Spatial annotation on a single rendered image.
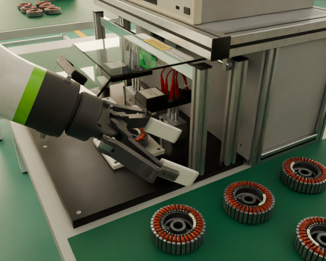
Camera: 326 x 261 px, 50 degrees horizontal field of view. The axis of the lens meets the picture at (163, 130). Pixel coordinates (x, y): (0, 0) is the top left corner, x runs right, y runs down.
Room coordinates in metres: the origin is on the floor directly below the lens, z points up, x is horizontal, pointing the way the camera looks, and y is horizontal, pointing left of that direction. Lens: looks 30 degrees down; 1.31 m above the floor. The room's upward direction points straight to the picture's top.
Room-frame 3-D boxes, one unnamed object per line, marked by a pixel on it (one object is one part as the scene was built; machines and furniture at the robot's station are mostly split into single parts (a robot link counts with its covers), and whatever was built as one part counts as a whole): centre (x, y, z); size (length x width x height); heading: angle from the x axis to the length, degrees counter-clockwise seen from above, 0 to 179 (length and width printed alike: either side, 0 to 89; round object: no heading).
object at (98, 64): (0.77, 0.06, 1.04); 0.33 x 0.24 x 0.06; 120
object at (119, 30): (0.97, 0.07, 1.03); 0.62 x 0.01 x 0.03; 30
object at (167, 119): (0.89, -0.03, 0.80); 0.08 x 0.05 x 0.06; 30
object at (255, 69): (1.05, -0.06, 0.92); 0.66 x 0.01 x 0.30; 30
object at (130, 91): (1.10, 0.09, 0.80); 0.08 x 0.05 x 0.06; 30
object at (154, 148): (0.82, 0.10, 0.78); 0.15 x 0.15 x 0.01; 30
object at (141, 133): (0.82, 0.10, 0.80); 0.11 x 0.11 x 0.04
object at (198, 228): (0.52, -0.03, 0.77); 0.11 x 0.11 x 0.04
